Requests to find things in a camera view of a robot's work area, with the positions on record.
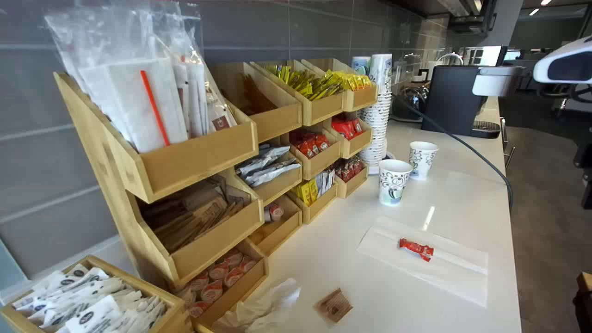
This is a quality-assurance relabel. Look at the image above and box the orange ketchup sachet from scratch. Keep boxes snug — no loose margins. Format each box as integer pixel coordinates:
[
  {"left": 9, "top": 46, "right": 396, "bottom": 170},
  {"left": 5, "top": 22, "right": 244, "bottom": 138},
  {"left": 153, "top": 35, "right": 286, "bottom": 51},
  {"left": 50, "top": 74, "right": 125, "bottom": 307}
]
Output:
[{"left": 396, "top": 236, "right": 436, "bottom": 262}]

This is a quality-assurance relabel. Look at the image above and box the red sachets pile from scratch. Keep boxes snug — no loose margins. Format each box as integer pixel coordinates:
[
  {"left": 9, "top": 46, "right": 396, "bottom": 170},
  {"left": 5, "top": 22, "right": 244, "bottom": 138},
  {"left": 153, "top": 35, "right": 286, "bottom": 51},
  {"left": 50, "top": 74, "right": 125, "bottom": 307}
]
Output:
[
  {"left": 290, "top": 129, "right": 331, "bottom": 159},
  {"left": 334, "top": 157, "right": 364, "bottom": 183},
  {"left": 329, "top": 114, "right": 366, "bottom": 140}
]

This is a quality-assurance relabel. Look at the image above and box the yellow tea packet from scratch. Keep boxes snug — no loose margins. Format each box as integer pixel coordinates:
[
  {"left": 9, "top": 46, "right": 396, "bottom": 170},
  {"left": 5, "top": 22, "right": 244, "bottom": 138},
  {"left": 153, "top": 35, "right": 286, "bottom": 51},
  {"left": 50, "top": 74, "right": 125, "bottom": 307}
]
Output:
[{"left": 294, "top": 177, "right": 320, "bottom": 209}]

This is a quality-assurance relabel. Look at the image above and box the silver grey sachets pile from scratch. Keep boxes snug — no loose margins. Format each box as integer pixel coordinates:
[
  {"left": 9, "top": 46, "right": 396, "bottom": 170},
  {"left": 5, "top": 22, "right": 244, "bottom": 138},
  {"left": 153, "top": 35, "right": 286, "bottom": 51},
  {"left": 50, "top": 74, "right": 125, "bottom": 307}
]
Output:
[{"left": 235, "top": 144, "right": 301, "bottom": 188}]

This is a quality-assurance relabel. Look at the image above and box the narrow wooden condiment rack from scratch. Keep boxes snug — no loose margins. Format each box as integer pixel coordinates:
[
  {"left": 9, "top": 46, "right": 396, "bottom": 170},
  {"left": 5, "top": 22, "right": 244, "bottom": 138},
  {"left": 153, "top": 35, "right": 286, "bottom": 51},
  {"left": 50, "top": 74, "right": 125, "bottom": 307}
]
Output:
[
  {"left": 211, "top": 61, "right": 305, "bottom": 257},
  {"left": 301, "top": 57, "right": 379, "bottom": 199},
  {"left": 249, "top": 59, "right": 346, "bottom": 225}
]

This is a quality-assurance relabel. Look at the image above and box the single creamer cup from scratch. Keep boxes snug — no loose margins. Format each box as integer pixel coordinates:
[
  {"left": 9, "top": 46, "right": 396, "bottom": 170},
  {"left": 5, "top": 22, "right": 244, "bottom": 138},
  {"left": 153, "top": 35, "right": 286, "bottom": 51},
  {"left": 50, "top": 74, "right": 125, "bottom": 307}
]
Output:
[{"left": 262, "top": 201, "right": 286, "bottom": 223}]

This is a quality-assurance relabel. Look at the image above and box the yellow sachets pile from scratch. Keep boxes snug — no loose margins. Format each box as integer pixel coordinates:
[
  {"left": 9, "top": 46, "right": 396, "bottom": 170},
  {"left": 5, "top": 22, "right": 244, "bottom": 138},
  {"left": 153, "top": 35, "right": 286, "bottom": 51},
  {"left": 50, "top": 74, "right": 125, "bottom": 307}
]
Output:
[
  {"left": 264, "top": 62, "right": 342, "bottom": 103},
  {"left": 323, "top": 68, "right": 373, "bottom": 92}
]

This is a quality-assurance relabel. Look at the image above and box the patterned white paper cup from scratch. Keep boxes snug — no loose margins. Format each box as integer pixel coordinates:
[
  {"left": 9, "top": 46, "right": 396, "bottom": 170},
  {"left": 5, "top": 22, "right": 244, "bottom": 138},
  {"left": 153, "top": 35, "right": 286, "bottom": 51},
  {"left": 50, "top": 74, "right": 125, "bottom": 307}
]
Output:
[
  {"left": 407, "top": 138, "right": 440, "bottom": 183},
  {"left": 377, "top": 157, "right": 414, "bottom": 209}
]

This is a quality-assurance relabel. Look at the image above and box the tall stack of paper cups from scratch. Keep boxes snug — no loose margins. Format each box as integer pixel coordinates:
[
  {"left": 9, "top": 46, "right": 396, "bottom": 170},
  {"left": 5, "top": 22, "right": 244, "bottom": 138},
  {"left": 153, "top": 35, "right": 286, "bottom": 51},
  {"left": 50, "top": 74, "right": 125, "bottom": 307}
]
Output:
[{"left": 359, "top": 51, "right": 396, "bottom": 175}]

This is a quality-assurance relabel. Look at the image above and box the wide wooden condiment rack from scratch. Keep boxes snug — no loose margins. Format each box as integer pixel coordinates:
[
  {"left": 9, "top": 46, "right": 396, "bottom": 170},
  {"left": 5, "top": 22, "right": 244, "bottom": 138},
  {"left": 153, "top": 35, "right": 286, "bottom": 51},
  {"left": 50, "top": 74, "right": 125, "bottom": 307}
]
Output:
[{"left": 51, "top": 68, "right": 270, "bottom": 329}]

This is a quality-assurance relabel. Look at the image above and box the brown paper packets pile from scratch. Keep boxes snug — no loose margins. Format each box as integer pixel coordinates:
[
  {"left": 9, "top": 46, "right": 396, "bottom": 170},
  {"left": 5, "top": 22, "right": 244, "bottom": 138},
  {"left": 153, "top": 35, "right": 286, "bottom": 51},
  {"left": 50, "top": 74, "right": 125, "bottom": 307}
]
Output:
[{"left": 142, "top": 181, "right": 248, "bottom": 253}]

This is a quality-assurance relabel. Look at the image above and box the pink creamer cups pile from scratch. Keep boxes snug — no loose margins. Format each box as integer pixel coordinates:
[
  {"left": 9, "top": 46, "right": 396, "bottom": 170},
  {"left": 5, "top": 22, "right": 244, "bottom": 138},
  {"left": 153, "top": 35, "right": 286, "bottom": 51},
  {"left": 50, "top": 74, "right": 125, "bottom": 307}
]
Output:
[{"left": 177, "top": 247, "right": 259, "bottom": 320}]

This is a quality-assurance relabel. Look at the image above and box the crumpled clear plastic wrapper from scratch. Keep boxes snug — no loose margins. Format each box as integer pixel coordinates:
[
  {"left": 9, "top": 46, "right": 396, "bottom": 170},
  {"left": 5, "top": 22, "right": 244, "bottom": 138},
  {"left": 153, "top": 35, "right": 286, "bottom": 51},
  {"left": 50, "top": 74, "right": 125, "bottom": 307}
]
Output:
[{"left": 212, "top": 275, "right": 303, "bottom": 333}]

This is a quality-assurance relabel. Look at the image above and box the small brown paper packet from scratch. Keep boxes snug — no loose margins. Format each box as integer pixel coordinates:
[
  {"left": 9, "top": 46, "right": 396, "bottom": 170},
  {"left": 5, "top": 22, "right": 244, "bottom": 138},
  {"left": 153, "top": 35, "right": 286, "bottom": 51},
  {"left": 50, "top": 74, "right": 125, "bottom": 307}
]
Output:
[{"left": 312, "top": 286, "right": 355, "bottom": 325}]

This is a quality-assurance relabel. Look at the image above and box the red straw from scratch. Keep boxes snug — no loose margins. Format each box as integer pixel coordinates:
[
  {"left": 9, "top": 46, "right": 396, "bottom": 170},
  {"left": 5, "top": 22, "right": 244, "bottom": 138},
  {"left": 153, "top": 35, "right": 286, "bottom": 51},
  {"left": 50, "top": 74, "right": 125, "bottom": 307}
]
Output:
[{"left": 138, "top": 68, "right": 174, "bottom": 148}]

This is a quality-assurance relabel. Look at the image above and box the black coffee machine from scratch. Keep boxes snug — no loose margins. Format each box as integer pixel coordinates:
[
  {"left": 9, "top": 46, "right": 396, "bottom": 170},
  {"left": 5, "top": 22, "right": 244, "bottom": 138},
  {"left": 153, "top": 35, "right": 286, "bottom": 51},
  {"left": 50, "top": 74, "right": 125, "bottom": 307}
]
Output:
[{"left": 420, "top": 62, "right": 518, "bottom": 140}]

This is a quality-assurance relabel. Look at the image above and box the low wooden packet box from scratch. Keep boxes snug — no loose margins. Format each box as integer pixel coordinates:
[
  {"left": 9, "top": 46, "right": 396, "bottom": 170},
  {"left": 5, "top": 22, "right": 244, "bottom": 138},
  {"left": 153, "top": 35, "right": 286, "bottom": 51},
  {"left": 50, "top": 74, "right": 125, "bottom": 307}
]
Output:
[{"left": 0, "top": 253, "right": 194, "bottom": 333}]

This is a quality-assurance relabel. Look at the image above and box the clear plastic bag of straws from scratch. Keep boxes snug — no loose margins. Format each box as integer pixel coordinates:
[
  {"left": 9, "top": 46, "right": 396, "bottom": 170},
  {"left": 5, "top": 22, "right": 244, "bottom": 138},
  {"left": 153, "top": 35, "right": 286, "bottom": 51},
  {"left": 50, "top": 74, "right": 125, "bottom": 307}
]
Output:
[{"left": 42, "top": 0, "right": 240, "bottom": 153}]

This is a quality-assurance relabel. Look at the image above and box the white sugar packets pile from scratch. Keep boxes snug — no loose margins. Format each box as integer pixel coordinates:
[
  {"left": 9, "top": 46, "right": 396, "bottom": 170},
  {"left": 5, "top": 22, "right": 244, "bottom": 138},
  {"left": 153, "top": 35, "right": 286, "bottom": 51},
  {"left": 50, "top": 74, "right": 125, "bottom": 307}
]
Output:
[{"left": 9, "top": 262, "right": 168, "bottom": 333}]

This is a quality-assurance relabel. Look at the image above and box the thin black cable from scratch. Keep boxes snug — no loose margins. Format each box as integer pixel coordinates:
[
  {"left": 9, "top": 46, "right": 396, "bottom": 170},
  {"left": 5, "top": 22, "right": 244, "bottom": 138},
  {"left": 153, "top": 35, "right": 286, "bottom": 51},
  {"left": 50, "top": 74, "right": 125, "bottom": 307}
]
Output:
[{"left": 394, "top": 90, "right": 514, "bottom": 209}]

